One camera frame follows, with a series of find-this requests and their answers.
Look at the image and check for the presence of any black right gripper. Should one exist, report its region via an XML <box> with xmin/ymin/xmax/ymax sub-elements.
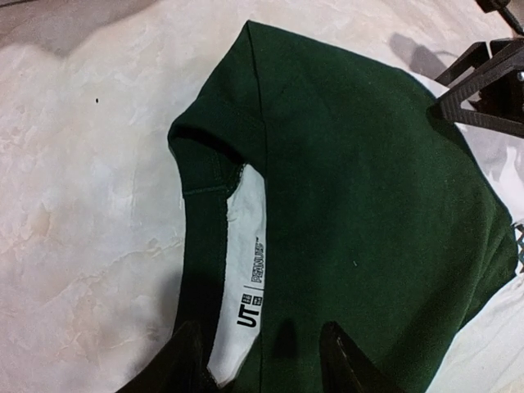
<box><xmin>430</xmin><ymin>0</ymin><xmax>523</xmax><ymax>138</ymax></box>

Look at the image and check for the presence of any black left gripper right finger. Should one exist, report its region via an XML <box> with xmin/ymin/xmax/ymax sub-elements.
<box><xmin>319</xmin><ymin>322</ymin><xmax>403</xmax><ymax>393</ymax></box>

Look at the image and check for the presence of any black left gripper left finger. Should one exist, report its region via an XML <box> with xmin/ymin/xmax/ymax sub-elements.
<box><xmin>118</xmin><ymin>321</ymin><xmax>215</xmax><ymax>393</ymax></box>

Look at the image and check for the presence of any white and green raglan shirt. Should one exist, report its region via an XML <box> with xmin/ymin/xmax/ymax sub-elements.
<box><xmin>168</xmin><ymin>21</ymin><xmax>517</xmax><ymax>392</ymax></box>

